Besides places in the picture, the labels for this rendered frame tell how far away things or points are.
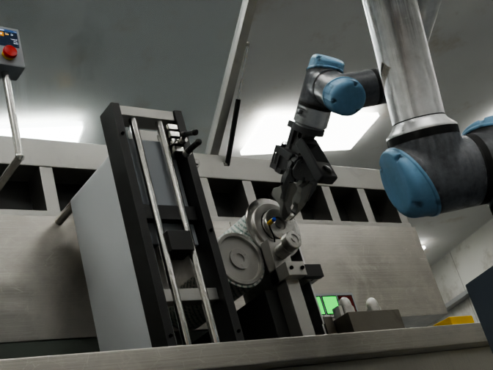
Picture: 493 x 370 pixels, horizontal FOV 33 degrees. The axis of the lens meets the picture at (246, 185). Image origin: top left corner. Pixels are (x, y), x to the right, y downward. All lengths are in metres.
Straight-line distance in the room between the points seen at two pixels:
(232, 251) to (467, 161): 0.62
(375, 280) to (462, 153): 1.22
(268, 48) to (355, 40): 0.74
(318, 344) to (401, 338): 0.20
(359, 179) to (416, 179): 1.41
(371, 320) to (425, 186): 0.63
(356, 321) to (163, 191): 0.53
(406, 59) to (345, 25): 5.30
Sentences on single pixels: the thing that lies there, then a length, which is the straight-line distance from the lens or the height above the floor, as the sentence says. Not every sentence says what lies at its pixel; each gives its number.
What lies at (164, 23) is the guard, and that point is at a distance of 2.21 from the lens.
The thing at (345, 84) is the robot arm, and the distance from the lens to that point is 1.66.
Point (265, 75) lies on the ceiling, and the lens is 6.89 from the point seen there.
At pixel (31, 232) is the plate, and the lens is 1.95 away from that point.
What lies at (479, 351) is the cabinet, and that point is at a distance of 1.72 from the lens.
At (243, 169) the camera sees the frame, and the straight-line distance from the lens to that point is 2.39.
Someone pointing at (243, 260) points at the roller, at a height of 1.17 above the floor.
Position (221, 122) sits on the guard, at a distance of 2.36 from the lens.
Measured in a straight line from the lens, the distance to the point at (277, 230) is 1.83.
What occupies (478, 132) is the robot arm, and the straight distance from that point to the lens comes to 1.40.
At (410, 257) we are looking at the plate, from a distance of 2.67.
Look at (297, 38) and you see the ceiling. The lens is 6.58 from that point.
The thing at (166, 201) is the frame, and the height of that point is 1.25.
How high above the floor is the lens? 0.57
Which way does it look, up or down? 25 degrees up
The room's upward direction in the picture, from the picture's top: 17 degrees counter-clockwise
